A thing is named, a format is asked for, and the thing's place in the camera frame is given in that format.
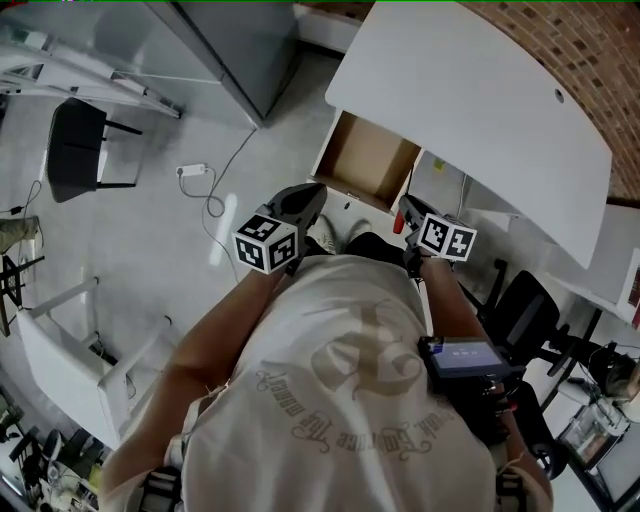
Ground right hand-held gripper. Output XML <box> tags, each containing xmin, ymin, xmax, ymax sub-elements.
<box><xmin>398</xmin><ymin>194</ymin><xmax>477</xmax><ymax>277</ymax></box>

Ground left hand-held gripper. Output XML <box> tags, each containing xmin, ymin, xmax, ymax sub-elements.
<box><xmin>233</xmin><ymin>182</ymin><xmax>329</xmax><ymax>277</ymax></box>

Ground white drawer with wooden inside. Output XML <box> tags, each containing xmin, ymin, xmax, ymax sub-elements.
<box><xmin>310</xmin><ymin>110</ymin><xmax>424</xmax><ymax>215</ymax></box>

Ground person's left forearm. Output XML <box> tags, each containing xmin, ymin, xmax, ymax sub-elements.
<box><xmin>159</xmin><ymin>267</ymin><xmax>296</xmax><ymax>401</ymax></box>

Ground person's right forearm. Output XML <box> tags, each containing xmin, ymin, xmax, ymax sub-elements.
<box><xmin>417</xmin><ymin>255</ymin><xmax>501</xmax><ymax>351</ymax></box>

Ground person's left white shoe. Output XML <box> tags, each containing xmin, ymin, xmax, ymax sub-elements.
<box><xmin>310</xmin><ymin>213</ymin><xmax>342</xmax><ymax>254</ymax></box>

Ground person's white shoe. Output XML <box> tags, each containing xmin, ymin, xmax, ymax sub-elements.
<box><xmin>341</xmin><ymin>218</ymin><xmax>374</xmax><ymax>246</ymax></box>
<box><xmin>310</xmin><ymin>213</ymin><xmax>342</xmax><ymax>254</ymax></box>

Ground person's black trousers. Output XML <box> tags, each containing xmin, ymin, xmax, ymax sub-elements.
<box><xmin>299</xmin><ymin>231</ymin><xmax>414</xmax><ymax>269</ymax></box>

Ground person's right white shoe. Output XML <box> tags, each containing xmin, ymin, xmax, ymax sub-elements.
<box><xmin>341</xmin><ymin>218</ymin><xmax>374</xmax><ymax>246</ymax></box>

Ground white desk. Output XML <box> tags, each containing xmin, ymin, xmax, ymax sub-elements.
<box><xmin>324</xmin><ymin>0</ymin><xmax>614</xmax><ymax>271</ymax></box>

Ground black office chair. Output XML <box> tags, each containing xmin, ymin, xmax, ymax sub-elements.
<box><xmin>472</xmin><ymin>257</ymin><xmax>609</xmax><ymax>401</ymax></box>

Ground tall grey cabinet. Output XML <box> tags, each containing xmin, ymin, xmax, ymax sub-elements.
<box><xmin>94</xmin><ymin>0</ymin><xmax>302</xmax><ymax>132</ymax></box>

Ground person's white printed t-shirt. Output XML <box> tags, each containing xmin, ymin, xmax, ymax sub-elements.
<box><xmin>167</xmin><ymin>252</ymin><xmax>554</xmax><ymax>512</ymax></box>

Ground black thin-legged chair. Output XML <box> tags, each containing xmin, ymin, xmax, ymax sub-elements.
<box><xmin>45</xmin><ymin>97</ymin><xmax>144</xmax><ymax>204</ymax></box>

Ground olive green cloth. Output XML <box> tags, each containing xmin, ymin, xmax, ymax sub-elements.
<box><xmin>0</xmin><ymin>216</ymin><xmax>42</xmax><ymax>257</ymax></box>

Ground white metal-leg table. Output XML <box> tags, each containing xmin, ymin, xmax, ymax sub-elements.
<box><xmin>16</xmin><ymin>276</ymin><xmax>174</xmax><ymax>451</ymax></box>

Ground black metal stand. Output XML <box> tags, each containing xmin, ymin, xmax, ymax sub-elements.
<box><xmin>0</xmin><ymin>252</ymin><xmax>46</xmax><ymax>337</ymax></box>

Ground cluttered workbench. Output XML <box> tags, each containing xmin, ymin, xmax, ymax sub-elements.
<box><xmin>0</xmin><ymin>387</ymin><xmax>116</xmax><ymax>512</ymax></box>

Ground white power strip with cable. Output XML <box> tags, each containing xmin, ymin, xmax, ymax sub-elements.
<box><xmin>178</xmin><ymin>127</ymin><xmax>259</xmax><ymax>261</ymax></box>

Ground black mount rig, red button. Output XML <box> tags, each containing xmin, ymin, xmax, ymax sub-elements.
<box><xmin>477</xmin><ymin>372</ymin><xmax>531</xmax><ymax>446</ymax></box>

